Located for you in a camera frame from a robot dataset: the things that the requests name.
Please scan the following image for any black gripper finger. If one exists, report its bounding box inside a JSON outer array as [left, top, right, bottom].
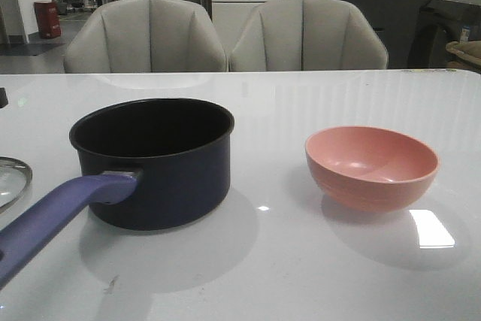
[[0, 87, 8, 108]]

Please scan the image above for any glass pot lid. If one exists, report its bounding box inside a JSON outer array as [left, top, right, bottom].
[[1, 156, 32, 213]]

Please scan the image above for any pink bowl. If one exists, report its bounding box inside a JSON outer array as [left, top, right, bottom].
[[305, 126, 440, 213]]

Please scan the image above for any red bin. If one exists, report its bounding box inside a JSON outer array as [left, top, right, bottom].
[[34, 1, 62, 39]]

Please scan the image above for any left grey chair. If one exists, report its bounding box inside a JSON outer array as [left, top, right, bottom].
[[63, 0, 228, 74]]

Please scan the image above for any grey chair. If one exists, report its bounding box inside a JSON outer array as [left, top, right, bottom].
[[229, 0, 389, 72], [63, 0, 228, 74]]

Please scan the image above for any dark blue saucepan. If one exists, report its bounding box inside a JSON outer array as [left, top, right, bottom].
[[1, 98, 234, 285]]

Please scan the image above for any right grey chair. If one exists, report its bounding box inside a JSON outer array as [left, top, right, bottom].
[[229, 0, 389, 72]]

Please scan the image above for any dark counter cabinet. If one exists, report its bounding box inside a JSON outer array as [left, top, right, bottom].
[[344, 0, 480, 68]]

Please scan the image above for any beige cushion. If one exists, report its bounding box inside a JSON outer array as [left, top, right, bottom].
[[446, 41, 481, 74]]

